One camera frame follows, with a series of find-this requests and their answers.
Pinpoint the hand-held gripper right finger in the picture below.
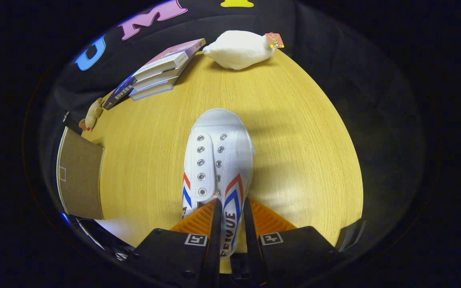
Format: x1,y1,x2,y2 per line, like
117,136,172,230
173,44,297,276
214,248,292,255
243,197,342,288

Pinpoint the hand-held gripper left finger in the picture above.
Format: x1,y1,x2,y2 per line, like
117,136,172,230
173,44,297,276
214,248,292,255
128,197,223,288

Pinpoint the white canvas shoe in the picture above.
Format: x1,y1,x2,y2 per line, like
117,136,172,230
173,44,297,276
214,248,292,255
181,108,256,259

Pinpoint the brown woven storage box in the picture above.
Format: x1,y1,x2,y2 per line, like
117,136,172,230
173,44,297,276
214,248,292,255
56,126,105,221

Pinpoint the light blue cover book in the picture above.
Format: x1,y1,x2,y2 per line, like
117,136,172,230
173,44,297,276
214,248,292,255
129,78,180,102

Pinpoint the grey cover book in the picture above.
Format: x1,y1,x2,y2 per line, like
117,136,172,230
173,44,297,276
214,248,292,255
130,66,188,92

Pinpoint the dark blue book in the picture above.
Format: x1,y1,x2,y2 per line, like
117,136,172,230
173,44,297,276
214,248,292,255
102,75,138,111

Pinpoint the brown plush toy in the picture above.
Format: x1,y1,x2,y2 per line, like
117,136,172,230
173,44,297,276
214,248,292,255
78,97,105,133

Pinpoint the white plush toy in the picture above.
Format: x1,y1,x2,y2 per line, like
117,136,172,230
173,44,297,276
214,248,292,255
202,30,285,71

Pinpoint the pink cover book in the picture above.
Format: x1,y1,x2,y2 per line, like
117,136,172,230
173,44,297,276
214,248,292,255
132,38,206,81

